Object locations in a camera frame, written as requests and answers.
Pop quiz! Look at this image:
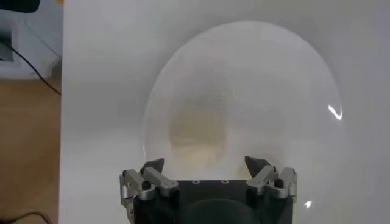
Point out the white round plate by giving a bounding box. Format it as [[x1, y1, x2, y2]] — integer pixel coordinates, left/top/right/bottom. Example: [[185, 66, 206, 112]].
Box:
[[142, 20, 347, 224]]

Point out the thin black cable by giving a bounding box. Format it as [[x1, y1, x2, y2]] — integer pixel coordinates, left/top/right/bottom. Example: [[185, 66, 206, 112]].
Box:
[[0, 39, 62, 96]]

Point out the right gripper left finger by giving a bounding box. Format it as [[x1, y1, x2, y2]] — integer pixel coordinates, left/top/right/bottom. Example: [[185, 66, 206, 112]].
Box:
[[119, 157, 180, 220]]

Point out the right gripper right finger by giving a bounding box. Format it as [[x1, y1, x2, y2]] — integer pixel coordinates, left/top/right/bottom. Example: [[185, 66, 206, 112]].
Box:
[[244, 155, 298, 203]]

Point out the black cable with adapter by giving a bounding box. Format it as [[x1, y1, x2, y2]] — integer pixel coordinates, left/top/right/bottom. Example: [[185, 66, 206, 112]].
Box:
[[0, 212, 54, 224]]

